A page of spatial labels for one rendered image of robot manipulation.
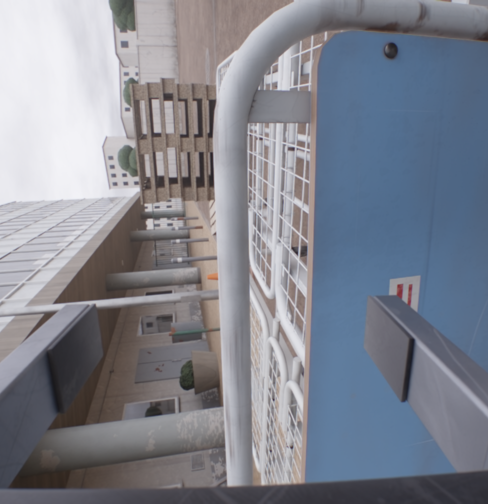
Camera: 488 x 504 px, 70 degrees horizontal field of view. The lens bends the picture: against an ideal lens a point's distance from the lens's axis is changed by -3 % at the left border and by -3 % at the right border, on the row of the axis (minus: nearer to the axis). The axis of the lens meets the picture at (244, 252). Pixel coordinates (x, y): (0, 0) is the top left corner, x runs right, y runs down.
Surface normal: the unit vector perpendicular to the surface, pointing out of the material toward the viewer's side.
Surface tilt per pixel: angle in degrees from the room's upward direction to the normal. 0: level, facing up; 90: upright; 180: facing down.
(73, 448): 90
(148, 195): 90
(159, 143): 90
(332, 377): 90
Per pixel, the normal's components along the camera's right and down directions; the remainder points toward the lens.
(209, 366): 0.31, -0.51
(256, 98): 0.20, 0.25
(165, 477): -0.02, -0.97
